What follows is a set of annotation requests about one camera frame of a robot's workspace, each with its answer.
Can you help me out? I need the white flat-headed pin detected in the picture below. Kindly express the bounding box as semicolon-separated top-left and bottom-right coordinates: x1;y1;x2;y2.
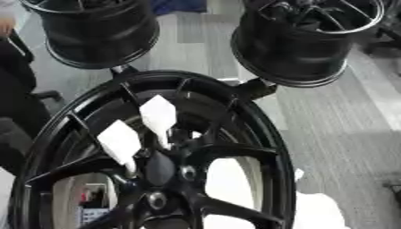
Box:
138;94;179;149
95;119;143;177

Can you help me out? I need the black spoked wheel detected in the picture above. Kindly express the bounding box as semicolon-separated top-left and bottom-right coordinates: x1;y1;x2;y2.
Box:
7;69;298;229

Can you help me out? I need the black wheel rim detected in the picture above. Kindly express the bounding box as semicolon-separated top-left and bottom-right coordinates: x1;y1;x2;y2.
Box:
228;0;388;89
19;0;162;71

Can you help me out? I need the person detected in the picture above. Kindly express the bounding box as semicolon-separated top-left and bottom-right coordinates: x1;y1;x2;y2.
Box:
0;0;54;177

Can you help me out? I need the black wheel stand bracket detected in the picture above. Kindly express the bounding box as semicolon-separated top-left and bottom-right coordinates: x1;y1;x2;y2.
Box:
233;76;279;100

